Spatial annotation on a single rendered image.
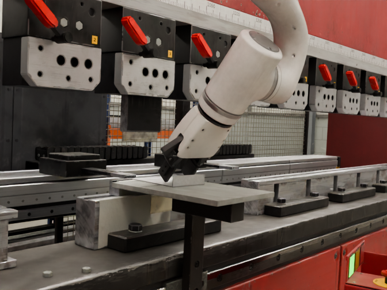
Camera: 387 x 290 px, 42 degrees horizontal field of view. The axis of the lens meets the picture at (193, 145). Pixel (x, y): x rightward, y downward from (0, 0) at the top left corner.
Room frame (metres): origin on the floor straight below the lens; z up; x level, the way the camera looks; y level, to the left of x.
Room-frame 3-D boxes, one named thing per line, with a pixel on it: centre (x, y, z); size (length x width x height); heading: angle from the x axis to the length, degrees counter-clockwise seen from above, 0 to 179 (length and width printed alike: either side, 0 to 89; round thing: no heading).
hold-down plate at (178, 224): (1.07, 0.04, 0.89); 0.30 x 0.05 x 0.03; 140
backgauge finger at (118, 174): (1.19, 0.23, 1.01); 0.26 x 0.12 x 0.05; 50
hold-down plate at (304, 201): (1.51, -0.32, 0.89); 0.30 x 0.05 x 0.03; 140
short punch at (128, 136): (1.08, 0.11, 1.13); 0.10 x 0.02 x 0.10; 140
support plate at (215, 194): (0.98, 0.00, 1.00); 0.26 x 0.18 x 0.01; 50
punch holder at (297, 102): (1.52, -0.26, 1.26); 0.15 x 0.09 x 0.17; 140
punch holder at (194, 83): (1.21, 0.00, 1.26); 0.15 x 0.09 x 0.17; 140
